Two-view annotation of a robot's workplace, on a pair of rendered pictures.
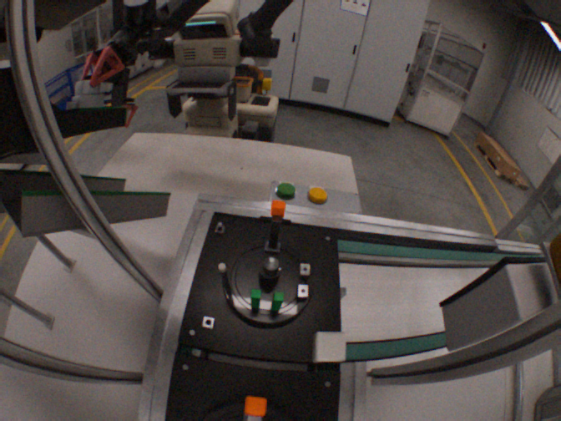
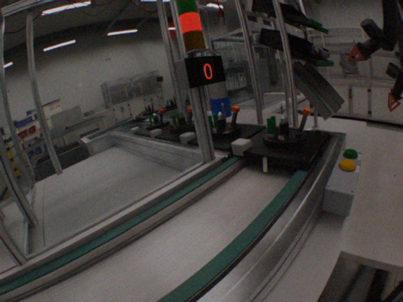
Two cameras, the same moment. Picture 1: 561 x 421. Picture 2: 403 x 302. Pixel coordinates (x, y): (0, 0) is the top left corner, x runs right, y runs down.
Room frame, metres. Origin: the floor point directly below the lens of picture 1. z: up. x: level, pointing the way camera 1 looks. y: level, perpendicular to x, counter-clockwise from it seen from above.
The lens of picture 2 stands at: (0.41, -0.52, 1.19)
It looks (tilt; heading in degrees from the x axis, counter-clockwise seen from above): 21 degrees down; 143
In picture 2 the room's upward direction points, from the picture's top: 11 degrees counter-clockwise
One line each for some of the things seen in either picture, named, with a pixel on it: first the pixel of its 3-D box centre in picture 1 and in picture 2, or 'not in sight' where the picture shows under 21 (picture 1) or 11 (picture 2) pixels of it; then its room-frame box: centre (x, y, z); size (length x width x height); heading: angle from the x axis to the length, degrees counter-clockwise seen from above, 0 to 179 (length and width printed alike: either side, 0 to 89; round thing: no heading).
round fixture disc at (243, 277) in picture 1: (268, 281); (284, 136); (0.13, 0.00, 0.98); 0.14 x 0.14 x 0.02
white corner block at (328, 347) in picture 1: (327, 347); (241, 147); (0.04, -0.10, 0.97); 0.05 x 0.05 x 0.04; 3
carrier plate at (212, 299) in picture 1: (267, 285); (285, 142); (0.13, 0.00, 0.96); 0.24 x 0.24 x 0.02; 3
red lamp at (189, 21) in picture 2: not in sight; (190, 24); (0.03, -0.20, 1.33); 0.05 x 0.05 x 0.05
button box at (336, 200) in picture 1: (314, 205); (345, 177); (0.35, -0.07, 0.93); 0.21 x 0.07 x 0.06; 93
